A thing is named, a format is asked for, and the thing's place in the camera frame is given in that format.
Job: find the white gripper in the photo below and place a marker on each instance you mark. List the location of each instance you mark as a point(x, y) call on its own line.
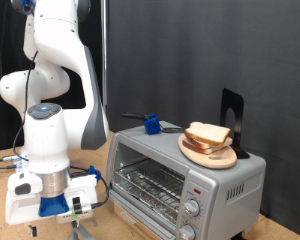
point(23, 208)

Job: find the black spatula with blue block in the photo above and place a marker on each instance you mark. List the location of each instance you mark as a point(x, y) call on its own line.
point(152, 125)

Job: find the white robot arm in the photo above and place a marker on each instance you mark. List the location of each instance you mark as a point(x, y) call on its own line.
point(46, 143)

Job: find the foil-lined oven tray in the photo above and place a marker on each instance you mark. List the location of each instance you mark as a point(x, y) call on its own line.
point(146, 203)

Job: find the silver oven knob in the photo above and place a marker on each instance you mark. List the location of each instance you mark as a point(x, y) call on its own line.
point(186, 232)
point(191, 207)

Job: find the red oven indicator light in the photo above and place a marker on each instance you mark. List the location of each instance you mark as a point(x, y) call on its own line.
point(197, 191)

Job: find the silver toaster oven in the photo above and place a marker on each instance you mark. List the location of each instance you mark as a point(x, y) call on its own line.
point(230, 180)

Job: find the round wooden board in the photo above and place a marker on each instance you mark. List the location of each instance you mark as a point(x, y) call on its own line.
point(220, 160)

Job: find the metal pole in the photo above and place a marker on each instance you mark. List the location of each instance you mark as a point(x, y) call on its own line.
point(104, 50)

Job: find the black metal bookend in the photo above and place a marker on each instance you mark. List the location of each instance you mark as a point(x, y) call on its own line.
point(238, 110)

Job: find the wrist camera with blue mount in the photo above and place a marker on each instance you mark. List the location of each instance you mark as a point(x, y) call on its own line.
point(53, 205)

